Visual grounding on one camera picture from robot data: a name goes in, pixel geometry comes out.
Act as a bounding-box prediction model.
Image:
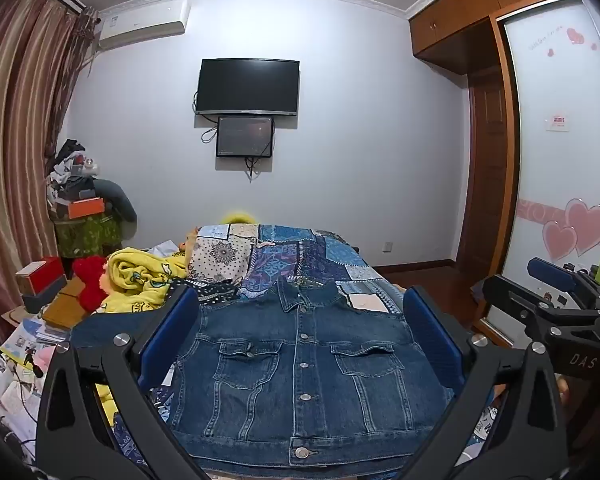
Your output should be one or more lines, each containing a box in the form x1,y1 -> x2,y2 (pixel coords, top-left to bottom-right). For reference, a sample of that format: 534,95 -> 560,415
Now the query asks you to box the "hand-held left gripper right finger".
400,285 -> 577,480

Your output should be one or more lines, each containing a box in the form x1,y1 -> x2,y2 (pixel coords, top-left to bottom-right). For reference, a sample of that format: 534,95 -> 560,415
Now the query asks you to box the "cartoon print sheet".
455,390 -> 503,468

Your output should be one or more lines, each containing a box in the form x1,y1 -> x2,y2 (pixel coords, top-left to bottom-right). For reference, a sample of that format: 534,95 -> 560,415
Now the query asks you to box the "white wardrobe door with hearts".
496,0 -> 600,313

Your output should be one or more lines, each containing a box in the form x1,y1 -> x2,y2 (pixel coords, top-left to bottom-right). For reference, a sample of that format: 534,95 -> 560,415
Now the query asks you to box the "striped brown curtain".
0,0 -> 99,343

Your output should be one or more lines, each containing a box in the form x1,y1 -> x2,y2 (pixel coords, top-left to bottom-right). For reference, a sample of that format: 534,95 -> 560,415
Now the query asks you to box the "pile of white clutter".
0,350 -> 48,443

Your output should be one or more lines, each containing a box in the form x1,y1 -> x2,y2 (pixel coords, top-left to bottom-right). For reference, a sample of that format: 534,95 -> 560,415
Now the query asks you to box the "black wall television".
195,58 -> 301,117

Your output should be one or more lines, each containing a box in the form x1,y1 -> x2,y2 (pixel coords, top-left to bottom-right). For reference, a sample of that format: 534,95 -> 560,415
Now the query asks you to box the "white door sticker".
547,108 -> 571,132

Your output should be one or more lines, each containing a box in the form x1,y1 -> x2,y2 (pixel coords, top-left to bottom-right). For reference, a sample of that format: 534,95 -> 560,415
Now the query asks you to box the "wooden nightstand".
42,277 -> 95,332

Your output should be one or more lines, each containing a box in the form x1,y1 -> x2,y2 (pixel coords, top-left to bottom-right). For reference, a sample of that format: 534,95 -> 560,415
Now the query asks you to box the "green patterned cloth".
54,211 -> 124,262

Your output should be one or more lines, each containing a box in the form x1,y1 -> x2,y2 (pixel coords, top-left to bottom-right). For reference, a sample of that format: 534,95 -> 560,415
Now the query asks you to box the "brown wooden door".
454,64 -> 523,275

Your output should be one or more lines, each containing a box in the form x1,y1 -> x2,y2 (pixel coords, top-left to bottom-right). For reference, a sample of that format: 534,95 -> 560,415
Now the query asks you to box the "red plush toy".
71,255 -> 112,311

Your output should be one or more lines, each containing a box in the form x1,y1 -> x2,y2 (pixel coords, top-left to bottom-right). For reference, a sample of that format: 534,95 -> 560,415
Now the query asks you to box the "pile of clothes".
45,138 -> 102,209

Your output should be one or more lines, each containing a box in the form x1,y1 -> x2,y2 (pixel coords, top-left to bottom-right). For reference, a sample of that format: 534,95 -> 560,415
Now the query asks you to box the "wooden overhead cabinet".
407,0 -> 583,75

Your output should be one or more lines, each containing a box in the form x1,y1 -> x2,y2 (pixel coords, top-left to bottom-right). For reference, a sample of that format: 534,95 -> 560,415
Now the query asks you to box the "orange box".
66,196 -> 106,220

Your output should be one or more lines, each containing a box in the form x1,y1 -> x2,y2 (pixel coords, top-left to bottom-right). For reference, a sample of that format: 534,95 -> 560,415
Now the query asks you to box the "red and white box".
15,256 -> 67,297

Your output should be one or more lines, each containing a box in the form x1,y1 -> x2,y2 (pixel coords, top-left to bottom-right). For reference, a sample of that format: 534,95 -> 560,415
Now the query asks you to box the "yellow cartoon print blanket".
92,246 -> 188,317

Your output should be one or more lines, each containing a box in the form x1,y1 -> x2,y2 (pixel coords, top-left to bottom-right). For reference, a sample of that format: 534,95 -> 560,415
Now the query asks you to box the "stack of books and papers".
0,309 -> 76,363

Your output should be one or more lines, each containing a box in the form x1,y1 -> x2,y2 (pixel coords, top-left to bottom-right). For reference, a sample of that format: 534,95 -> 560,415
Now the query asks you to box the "blue denim jacket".
72,277 -> 468,477

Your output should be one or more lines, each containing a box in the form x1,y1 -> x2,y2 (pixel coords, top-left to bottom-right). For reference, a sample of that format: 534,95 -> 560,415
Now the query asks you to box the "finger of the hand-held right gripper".
526,257 -> 588,295
482,274 -> 600,343

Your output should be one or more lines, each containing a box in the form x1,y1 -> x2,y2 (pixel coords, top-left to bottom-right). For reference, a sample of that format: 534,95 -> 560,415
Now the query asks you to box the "white air conditioner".
97,0 -> 191,51

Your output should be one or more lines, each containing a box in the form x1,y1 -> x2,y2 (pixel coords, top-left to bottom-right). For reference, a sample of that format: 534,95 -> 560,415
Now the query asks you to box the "small black wall monitor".
216,116 -> 275,159

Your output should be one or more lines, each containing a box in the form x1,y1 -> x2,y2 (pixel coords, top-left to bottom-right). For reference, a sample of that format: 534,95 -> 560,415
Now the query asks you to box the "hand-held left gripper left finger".
35,286 -> 216,480

